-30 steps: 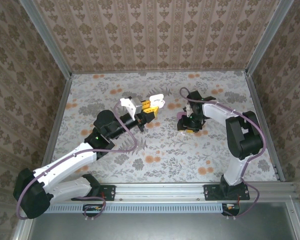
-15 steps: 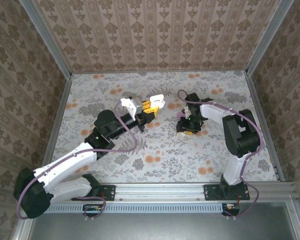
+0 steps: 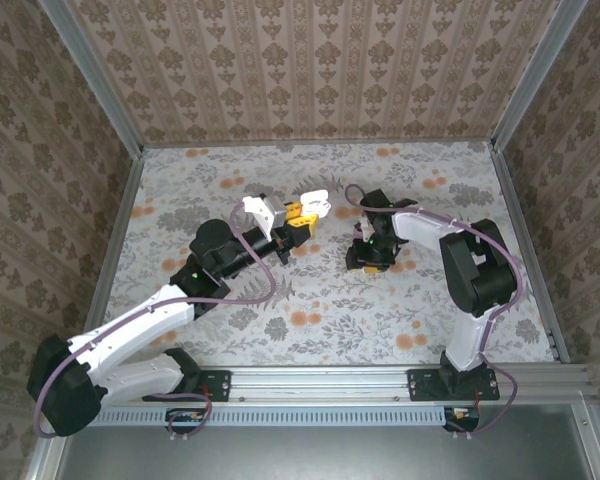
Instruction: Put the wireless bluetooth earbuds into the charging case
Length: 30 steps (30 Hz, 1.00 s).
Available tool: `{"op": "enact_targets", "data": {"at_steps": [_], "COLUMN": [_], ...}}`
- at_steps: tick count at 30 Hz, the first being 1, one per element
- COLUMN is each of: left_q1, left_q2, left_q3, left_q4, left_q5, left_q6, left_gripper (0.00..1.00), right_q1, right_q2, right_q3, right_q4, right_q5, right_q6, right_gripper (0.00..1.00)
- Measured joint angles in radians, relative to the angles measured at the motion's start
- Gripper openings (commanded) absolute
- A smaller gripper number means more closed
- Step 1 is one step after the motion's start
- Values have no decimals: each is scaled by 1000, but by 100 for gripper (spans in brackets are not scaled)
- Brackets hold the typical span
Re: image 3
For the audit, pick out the pink earbud charging case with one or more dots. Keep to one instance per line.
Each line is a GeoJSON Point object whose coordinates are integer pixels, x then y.
{"type": "Point", "coordinates": [361, 235]}

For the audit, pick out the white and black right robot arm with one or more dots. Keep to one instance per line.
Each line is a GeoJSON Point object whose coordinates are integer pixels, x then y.
{"type": "Point", "coordinates": [470, 340]}

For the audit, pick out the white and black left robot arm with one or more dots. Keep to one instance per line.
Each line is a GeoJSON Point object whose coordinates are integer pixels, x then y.
{"type": "Point", "coordinates": [130, 325]}

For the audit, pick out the floral table cloth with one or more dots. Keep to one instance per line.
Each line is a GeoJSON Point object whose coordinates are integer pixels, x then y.
{"type": "Point", "coordinates": [300, 310]}

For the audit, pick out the black controller board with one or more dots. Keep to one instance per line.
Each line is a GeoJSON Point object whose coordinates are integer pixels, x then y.
{"type": "Point", "coordinates": [187, 417]}
{"type": "Point", "coordinates": [462, 417]}

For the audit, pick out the grey metal sheet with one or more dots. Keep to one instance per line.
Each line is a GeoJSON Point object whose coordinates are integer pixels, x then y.
{"type": "Point", "coordinates": [305, 455]}

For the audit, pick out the aluminium table end rail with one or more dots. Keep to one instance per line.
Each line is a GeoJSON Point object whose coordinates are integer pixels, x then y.
{"type": "Point", "coordinates": [305, 142]}

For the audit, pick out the aluminium table side rail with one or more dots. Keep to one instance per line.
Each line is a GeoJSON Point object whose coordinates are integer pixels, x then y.
{"type": "Point", "coordinates": [530, 260]}
{"type": "Point", "coordinates": [116, 235]}

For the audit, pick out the aluminium frame post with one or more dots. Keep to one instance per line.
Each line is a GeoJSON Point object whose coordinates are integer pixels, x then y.
{"type": "Point", "coordinates": [92, 80]}
{"type": "Point", "coordinates": [535, 75]}

